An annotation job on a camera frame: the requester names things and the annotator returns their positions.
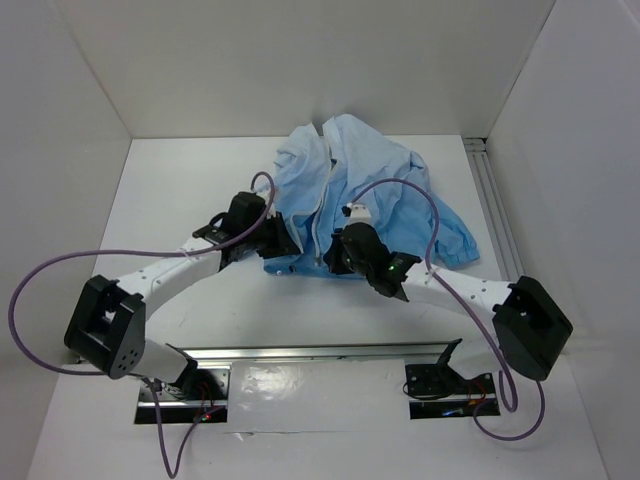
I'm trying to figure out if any front aluminium rail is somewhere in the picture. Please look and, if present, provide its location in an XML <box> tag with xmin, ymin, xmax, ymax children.
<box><xmin>184</xmin><ymin>342</ymin><xmax>449</xmax><ymax>363</ymax></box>

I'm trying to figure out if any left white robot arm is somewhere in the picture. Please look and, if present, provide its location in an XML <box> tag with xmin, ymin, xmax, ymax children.
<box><xmin>64</xmin><ymin>192</ymin><xmax>299</xmax><ymax>399</ymax></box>

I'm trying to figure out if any aluminium rail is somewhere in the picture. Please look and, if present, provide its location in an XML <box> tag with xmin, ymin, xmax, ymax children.
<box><xmin>462</xmin><ymin>138</ymin><xmax>524</xmax><ymax>281</ymax></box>
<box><xmin>184</xmin><ymin>342</ymin><xmax>449</xmax><ymax>363</ymax></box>

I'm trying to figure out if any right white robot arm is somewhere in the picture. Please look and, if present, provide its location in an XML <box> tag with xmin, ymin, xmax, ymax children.
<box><xmin>323</xmin><ymin>222</ymin><xmax>573</xmax><ymax>382</ymax></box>

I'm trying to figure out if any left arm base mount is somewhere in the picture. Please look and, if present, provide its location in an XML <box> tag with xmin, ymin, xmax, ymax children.
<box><xmin>134</xmin><ymin>366</ymin><xmax>231</xmax><ymax>425</ymax></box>

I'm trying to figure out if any right side aluminium rail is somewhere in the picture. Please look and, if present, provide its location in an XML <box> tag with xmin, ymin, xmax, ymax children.
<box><xmin>462</xmin><ymin>138</ymin><xmax>524</xmax><ymax>281</ymax></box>

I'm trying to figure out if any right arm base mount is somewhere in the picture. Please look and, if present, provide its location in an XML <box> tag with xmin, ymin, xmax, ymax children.
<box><xmin>402</xmin><ymin>339</ymin><xmax>500</xmax><ymax>420</ymax></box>

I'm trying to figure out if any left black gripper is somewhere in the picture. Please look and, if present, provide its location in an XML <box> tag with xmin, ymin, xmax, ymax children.
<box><xmin>241</xmin><ymin>211</ymin><xmax>299</xmax><ymax>259</ymax></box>

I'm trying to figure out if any light blue zip jacket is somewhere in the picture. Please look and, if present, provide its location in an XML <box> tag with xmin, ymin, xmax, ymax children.
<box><xmin>263</xmin><ymin>114</ymin><xmax>480</xmax><ymax>277</ymax></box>

